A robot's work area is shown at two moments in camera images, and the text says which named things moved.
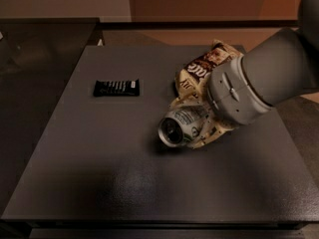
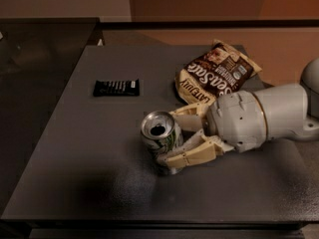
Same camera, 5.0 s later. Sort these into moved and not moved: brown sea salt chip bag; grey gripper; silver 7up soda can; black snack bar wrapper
Moved: grey gripper; silver 7up soda can
Not moved: brown sea salt chip bag; black snack bar wrapper
